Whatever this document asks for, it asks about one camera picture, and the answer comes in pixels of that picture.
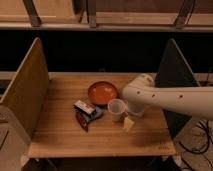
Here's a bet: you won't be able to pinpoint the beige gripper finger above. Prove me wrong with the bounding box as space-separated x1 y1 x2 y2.
123 117 134 132

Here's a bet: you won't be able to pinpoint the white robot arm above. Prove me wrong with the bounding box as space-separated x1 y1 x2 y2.
122 74 213 121

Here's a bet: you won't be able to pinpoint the translucent plastic cup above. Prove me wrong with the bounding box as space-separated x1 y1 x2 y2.
107 99 126 122

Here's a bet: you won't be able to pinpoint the blue snack packet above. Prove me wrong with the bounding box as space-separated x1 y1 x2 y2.
83 107 103 123

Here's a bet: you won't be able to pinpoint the orange round plate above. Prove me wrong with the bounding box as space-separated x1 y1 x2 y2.
88 81 118 106

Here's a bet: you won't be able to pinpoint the white red small box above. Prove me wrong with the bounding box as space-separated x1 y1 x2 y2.
74 100 95 115

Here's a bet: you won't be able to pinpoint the dark red snack packet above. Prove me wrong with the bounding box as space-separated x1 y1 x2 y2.
76 113 88 131

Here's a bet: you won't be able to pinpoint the right dark side panel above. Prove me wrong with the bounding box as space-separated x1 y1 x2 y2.
155 39 200 139

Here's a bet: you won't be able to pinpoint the left wooden side panel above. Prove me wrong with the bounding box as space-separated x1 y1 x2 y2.
0 38 49 145

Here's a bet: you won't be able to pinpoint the wooden shelf with brackets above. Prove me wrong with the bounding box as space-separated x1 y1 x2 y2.
0 0 213 32

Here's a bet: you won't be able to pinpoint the black cables on floor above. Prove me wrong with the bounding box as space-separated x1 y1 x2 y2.
178 119 213 171

